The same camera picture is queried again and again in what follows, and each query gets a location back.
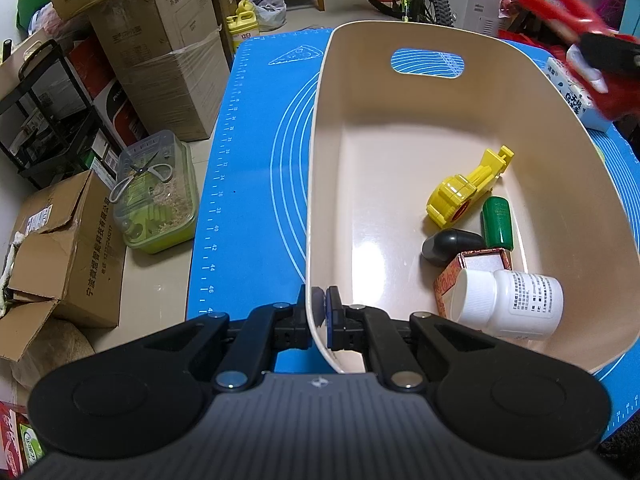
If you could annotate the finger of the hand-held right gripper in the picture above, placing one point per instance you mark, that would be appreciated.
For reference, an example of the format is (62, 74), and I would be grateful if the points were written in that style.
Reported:
(607, 52)

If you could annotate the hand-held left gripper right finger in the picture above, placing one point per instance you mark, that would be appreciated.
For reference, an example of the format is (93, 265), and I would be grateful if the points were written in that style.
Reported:
(334, 317)

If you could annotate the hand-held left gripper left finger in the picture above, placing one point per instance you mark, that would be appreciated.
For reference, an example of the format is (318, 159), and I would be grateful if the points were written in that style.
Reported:
(295, 325)

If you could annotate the patterned paper box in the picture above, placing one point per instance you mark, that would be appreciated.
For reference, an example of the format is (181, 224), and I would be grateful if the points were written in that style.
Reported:
(445, 285)

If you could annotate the black rounded case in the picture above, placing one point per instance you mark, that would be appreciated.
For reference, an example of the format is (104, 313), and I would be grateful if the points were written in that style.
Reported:
(450, 246)

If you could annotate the pink plastic basket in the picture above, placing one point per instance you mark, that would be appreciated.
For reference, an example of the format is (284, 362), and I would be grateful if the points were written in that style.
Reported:
(380, 160)

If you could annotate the yellow tape dispenser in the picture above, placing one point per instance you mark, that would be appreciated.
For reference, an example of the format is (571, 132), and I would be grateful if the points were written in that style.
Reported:
(455, 195)

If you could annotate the white pill bottle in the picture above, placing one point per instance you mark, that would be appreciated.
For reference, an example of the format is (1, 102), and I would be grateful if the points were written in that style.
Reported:
(520, 300)

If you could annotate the green cylinder with silver cap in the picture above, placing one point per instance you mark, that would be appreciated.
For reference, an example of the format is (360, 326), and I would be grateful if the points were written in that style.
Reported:
(497, 220)

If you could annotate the tissue box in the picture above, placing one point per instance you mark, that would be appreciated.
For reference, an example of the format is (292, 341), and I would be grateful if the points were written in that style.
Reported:
(575, 95)

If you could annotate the blue silicone mat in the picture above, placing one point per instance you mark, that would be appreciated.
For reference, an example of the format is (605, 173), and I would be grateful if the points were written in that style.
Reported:
(255, 160)

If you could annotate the clear container with green base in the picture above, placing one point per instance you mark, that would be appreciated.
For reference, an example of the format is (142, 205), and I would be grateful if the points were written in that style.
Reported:
(160, 215)

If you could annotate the tan sack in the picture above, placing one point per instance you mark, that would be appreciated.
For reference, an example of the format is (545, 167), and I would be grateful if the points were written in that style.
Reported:
(55, 355)

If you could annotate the torn cardboard box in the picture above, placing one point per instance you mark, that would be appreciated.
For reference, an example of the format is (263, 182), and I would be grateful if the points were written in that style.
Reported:
(65, 250)

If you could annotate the red and black box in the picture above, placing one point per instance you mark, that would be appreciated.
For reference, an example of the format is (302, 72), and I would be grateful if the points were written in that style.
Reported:
(110, 105)

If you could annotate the large taped cardboard box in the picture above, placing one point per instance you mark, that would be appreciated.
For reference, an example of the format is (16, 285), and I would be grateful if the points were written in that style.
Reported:
(165, 60)

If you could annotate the red and green carton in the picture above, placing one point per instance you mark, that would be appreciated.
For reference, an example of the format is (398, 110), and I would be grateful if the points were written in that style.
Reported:
(17, 440)

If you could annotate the yellow plastic jug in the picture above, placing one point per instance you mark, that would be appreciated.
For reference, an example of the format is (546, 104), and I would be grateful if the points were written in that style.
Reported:
(242, 25)

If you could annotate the knotted plastic bag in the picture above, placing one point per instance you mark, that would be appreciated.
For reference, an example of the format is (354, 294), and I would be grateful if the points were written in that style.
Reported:
(267, 7)

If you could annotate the black metal cart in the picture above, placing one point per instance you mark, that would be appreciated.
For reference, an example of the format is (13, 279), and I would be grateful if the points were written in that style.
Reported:
(45, 110)

